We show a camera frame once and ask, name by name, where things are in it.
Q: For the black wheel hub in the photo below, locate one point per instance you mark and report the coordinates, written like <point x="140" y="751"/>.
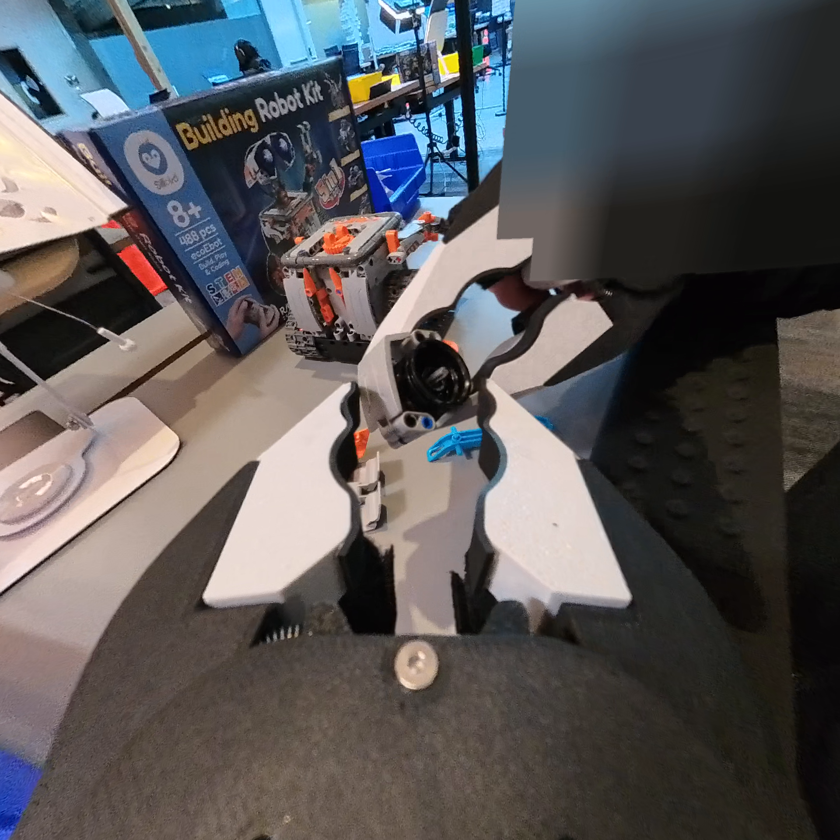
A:
<point x="433" y="380"/>

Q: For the grey orange toy robot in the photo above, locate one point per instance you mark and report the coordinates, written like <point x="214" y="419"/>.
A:
<point x="328" y="289"/>

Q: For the person's right hand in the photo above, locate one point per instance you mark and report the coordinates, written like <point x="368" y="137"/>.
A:
<point x="512" y="292"/>

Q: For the black dimpled panel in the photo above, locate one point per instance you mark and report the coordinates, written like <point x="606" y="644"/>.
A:
<point x="695" y="459"/>

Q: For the white instruction booklet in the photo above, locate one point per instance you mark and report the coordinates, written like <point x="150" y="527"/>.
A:
<point x="46" y="184"/>

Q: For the black tripod light stand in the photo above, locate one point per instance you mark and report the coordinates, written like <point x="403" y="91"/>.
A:
<point x="397" y="6"/>

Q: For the round wooden board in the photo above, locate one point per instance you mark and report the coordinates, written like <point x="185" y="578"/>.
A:
<point x="39" y="269"/>

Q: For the blue robot kit box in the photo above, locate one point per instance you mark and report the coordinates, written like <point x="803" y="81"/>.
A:
<point x="197" y="197"/>

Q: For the yellow plastic bin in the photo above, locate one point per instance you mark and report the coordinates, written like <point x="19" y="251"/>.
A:
<point x="367" y="85"/>

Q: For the black metal pole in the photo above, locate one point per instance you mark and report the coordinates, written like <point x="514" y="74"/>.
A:
<point x="467" y="98"/>

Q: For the light blue plastic tool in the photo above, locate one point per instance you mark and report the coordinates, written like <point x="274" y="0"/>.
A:
<point x="449" y="446"/>

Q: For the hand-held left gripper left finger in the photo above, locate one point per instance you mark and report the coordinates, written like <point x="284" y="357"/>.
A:
<point x="282" y="525"/>

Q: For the grey black wheel Lego assembly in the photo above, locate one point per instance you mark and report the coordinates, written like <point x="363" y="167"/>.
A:
<point x="377" y="387"/>

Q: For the grey orange axle assembly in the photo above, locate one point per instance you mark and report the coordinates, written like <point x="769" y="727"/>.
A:
<point x="371" y="499"/>

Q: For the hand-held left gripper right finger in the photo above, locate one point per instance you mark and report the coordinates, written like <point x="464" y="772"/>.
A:
<point x="551" y="525"/>

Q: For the wooden beam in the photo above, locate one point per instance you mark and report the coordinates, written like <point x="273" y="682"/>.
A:
<point x="141" y="46"/>

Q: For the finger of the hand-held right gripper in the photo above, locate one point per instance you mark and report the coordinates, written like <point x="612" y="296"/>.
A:
<point x="564" y="341"/>
<point x="433" y="275"/>

